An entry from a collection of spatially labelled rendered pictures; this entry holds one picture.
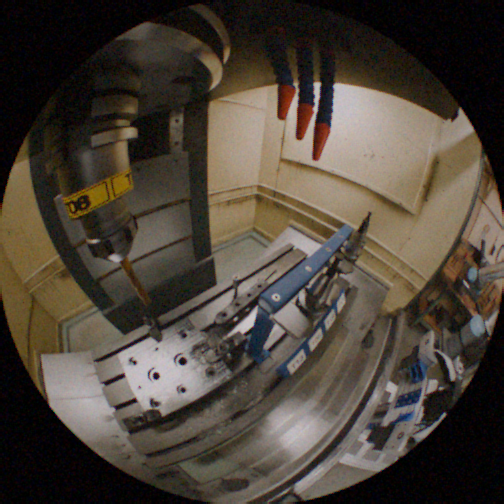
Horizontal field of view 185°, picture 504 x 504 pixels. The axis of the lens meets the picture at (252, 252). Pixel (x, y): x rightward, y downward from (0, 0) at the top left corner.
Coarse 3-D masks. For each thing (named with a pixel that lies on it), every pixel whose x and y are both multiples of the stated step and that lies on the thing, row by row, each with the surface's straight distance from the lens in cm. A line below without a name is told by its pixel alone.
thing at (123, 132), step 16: (112, 96) 9; (128, 96) 10; (96, 112) 9; (112, 112) 9; (128, 112) 10; (48, 128) 11; (64, 128) 10; (80, 128) 10; (96, 128) 9; (112, 128) 9; (128, 128) 10; (48, 144) 11; (64, 144) 10; (80, 144) 10; (96, 144) 9; (64, 160) 9
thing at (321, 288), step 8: (320, 280) 26; (328, 280) 25; (312, 288) 27; (320, 288) 26; (328, 288) 26; (304, 296) 29; (312, 296) 27; (320, 296) 27; (328, 296) 28; (312, 304) 28; (320, 304) 28
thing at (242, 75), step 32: (256, 0) 20; (352, 32) 22; (224, 64) 33; (256, 64) 33; (320, 64) 30; (352, 64) 28; (384, 64) 26; (416, 64) 24; (224, 96) 57; (416, 96) 31; (448, 96) 27
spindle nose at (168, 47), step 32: (224, 0) 9; (128, 32) 6; (160, 32) 6; (192, 32) 6; (224, 32) 9; (96, 64) 7; (128, 64) 7; (160, 64) 7; (192, 64) 8; (64, 96) 8; (96, 96) 10; (160, 96) 12; (192, 96) 13; (32, 128) 11
